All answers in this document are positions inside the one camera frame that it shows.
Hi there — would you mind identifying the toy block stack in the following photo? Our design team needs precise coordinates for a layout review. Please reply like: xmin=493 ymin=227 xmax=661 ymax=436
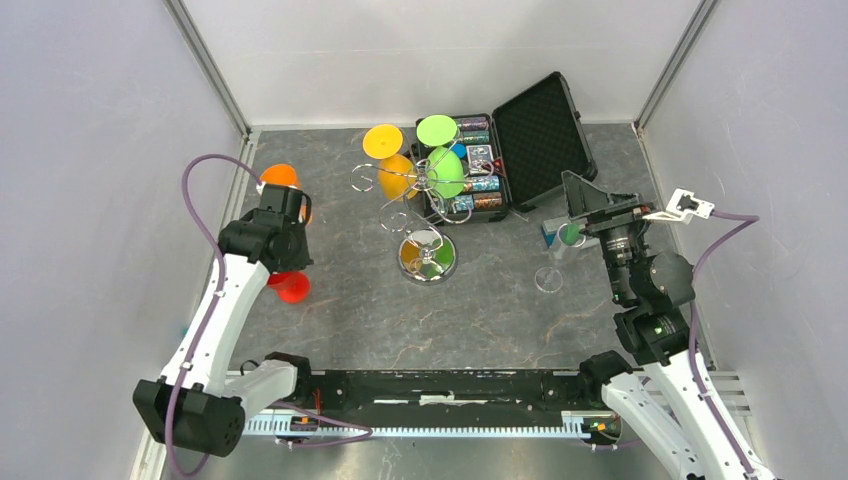
xmin=541 ymin=217 xmax=586 ymax=260

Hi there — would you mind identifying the clear wine glass front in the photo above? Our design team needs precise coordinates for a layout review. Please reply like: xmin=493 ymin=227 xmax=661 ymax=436
xmin=534 ymin=223 xmax=586 ymax=294

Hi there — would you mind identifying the chrome wine glass rack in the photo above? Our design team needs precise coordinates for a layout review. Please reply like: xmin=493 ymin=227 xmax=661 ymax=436
xmin=349 ymin=129 xmax=471 ymax=285

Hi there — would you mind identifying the orange plastic wine glass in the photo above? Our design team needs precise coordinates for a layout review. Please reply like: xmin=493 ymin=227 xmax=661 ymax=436
xmin=256 ymin=163 xmax=302 ymax=194

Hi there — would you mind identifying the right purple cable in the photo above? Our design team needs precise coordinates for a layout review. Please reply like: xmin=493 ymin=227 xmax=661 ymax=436
xmin=687 ymin=210 xmax=761 ymax=480

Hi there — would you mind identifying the yellow plastic wine glass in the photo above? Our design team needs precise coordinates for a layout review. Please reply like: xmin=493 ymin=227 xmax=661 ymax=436
xmin=362 ymin=124 xmax=418 ymax=201

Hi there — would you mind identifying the purple cable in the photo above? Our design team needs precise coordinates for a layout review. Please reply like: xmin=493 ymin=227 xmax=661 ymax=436
xmin=163 ymin=153 xmax=266 ymax=480
xmin=687 ymin=210 xmax=761 ymax=480

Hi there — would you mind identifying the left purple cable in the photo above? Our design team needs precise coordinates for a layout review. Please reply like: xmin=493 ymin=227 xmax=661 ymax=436
xmin=163 ymin=153 xmax=266 ymax=480

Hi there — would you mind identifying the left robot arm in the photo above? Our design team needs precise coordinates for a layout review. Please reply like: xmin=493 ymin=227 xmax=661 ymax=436
xmin=132 ymin=185 xmax=314 ymax=457

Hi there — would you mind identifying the red plastic wine glass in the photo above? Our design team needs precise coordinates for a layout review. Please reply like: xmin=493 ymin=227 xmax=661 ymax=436
xmin=266 ymin=272 xmax=311 ymax=304

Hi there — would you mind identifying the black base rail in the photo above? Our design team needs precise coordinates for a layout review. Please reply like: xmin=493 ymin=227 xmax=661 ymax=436
xmin=225 ymin=367 xmax=750 ymax=445

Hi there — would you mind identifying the black open tool case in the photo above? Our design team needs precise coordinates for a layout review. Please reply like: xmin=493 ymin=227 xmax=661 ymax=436
xmin=417 ymin=71 xmax=598 ymax=226

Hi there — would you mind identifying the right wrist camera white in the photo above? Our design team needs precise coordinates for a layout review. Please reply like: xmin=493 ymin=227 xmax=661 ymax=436
xmin=643 ymin=188 xmax=715 ymax=224

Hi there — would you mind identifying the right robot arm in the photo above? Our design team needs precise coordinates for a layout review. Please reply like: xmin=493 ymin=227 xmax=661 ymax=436
xmin=562 ymin=171 xmax=775 ymax=479

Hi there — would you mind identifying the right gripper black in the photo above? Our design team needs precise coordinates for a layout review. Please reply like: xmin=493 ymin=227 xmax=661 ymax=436
xmin=561 ymin=169 xmax=654 ymax=302

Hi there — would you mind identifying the green plastic wine glass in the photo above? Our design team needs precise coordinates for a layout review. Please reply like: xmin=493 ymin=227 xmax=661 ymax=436
xmin=416 ymin=114 xmax=465 ymax=199

